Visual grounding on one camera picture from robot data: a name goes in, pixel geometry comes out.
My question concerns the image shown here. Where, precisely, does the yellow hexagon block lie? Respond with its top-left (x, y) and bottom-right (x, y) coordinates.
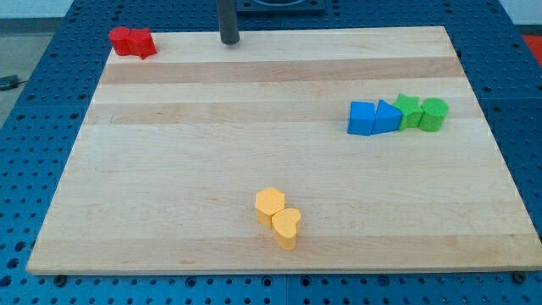
top-left (255, 187), bottom-right (285, 228)

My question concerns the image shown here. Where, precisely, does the yellow heart block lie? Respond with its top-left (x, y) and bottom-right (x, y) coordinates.
top-left (272, 208), bottom-right (301, 251)

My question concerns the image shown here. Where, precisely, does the blue cube block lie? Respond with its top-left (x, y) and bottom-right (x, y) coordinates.
top-left (347, 101), bottom-right (375, 136)

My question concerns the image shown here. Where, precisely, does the light wooden board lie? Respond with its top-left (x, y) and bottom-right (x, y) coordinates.
top-left (27, 26), bottom-right (541, 275)

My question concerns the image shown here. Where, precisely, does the blue triangle block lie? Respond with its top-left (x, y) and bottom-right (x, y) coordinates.
top-left (372, 100), bottom-right (402, 135)

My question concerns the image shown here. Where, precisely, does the green star block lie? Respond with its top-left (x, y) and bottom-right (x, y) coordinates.
top-left (393, 93), bottom-right (423, 131)

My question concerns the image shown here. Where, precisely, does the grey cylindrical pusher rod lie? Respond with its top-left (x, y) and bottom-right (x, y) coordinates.
top-left (216, 0), bottom-right (240, 46)

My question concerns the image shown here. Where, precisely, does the green cylinder block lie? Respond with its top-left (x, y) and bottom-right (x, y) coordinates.
top-left (418, 97), bottom-right (449, 132)

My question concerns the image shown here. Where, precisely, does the red star block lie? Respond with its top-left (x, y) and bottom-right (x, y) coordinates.
top-left (126, 28), bottom-right (157, 59)

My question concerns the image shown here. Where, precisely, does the red cylinder block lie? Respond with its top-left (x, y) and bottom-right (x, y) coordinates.
top-left (108, 26), bottom-right (130, 56)

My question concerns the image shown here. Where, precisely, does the black device on floor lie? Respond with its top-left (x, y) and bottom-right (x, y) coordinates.
top-left (0, 75), bottom-right (19, 91)

